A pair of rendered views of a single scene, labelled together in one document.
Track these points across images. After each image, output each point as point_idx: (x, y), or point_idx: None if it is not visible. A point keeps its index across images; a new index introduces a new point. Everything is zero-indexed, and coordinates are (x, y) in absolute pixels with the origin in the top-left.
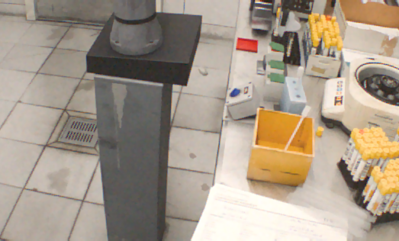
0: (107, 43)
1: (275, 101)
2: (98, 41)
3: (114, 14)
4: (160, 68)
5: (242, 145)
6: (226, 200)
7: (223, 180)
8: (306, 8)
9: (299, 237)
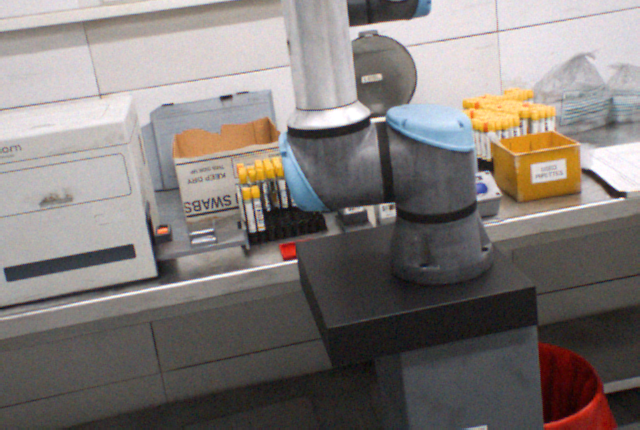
0: (472, 281)
1: None
2: (476, 291)
3: (468, 205)
4: None
5: (533, 204)
6: (634, 182)
7: (602, 198)
8: None
9: (624, 158)
